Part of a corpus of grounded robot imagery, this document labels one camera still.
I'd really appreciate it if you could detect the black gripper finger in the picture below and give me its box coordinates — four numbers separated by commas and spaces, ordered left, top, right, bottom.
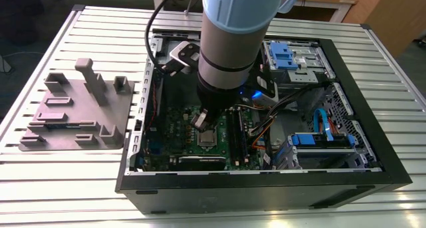
193, 110, 210, 132
208, 110, 221, 133

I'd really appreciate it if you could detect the black open PC case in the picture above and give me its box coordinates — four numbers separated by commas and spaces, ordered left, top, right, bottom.
115, 27, 415, 215

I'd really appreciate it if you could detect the blue flat wire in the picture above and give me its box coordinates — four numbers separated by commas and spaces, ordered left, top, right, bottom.
313, 108, 336, 141

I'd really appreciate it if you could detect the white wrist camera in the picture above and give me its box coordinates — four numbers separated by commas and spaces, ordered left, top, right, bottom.
256, 75, 281, 106

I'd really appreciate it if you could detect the grey plastic parts rack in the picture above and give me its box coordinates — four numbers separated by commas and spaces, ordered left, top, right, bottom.
18, 58, 137, 153

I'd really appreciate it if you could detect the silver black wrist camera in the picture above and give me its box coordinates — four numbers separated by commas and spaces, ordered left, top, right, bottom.
169, 41, 202, 75

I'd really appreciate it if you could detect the blue carrier disk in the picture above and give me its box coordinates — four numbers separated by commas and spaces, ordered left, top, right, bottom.
288, 133, 357, 150

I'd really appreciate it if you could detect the metal disk bay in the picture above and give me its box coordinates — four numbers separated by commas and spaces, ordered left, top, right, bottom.
273, 134, 383, 171

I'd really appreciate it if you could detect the blue plastic drive latch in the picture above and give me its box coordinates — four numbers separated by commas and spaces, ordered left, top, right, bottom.
278, 58, 300, 70
272, 42, 294, 59

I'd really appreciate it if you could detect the green motherboard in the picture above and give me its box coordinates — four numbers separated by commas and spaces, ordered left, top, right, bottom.
142, 105, 268, 171

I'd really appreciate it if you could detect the grey power supply unit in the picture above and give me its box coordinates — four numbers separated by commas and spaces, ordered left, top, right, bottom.
157, 42, 202, 101

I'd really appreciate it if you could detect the black graphics card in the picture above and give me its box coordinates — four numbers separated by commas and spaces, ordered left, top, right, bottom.
169, 155, 226, 171

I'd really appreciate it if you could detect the orange wire bundle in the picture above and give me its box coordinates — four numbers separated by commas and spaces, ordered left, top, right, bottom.
252, 134, 268, 150

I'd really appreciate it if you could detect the blue expansion slot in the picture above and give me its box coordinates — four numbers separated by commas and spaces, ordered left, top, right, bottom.
149, 141, 162, 156

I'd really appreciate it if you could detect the metal socket cover frame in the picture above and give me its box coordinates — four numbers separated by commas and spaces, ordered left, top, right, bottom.
197, 128, 220, 147

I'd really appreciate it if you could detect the black RAM slot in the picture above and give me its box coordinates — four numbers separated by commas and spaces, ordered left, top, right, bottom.
228, 107, 241, 165

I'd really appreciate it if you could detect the metal drive cage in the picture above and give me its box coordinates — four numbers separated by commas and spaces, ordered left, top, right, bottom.
261, 40, 336, 95

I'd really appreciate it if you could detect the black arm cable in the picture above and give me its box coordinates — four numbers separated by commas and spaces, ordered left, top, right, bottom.
146, 0, 185, 69

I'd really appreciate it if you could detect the wooden cabinet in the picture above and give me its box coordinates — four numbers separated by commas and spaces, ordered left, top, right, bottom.
353, 0, 426, 58

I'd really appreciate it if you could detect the black cable bundle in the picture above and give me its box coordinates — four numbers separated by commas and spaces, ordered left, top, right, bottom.
252, 83, 330, 136

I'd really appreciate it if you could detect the green RAM stick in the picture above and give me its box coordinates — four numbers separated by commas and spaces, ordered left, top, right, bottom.
45, 123, 83, 129

